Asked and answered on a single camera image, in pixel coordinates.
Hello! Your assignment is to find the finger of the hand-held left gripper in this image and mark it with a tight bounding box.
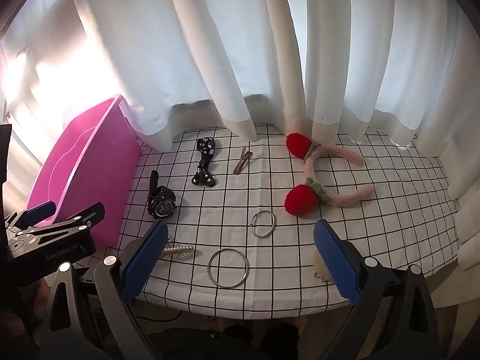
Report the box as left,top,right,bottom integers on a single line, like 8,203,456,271
4,201,57,233
22,202,106,239

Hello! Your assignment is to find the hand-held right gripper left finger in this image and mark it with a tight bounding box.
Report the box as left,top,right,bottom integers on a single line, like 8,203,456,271
39,220,170,360

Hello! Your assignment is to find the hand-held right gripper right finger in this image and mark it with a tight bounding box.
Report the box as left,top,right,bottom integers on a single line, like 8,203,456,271
313,218,442,360

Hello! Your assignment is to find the white fluffy hair clip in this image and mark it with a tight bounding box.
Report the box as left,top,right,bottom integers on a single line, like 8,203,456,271
311,254,331,282

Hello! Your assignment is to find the pearl hair clip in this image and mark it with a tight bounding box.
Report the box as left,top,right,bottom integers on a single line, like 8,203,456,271
161,234,196,262

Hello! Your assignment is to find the pink plastic bin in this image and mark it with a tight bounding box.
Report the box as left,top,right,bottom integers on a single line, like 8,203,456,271
25,95,142,247

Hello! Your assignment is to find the black wrist watch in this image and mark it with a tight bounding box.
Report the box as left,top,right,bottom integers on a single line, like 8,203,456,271
146,169,177,221

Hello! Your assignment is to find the large silver bangle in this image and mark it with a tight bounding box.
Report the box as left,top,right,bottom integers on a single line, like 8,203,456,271
207,248,250,290

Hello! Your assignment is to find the open-ended silver bangle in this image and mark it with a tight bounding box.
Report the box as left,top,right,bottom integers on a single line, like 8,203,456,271
249,211,277,239

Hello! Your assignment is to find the pink strawberry headband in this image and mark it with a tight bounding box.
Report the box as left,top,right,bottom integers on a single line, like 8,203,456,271
283,133,376,217

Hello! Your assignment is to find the white black-grid tablecloth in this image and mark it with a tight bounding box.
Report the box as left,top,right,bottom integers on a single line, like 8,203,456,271
73,122,463,314

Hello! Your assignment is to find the black dotted bow hair clip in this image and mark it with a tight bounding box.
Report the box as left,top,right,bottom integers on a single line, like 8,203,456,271
191,137,218,188

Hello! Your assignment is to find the brown metal hair clip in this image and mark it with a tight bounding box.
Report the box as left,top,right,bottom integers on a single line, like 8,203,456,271
233,146,253,175

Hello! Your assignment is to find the white curtain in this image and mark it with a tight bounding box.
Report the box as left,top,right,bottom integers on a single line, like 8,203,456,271
0,0,480,275

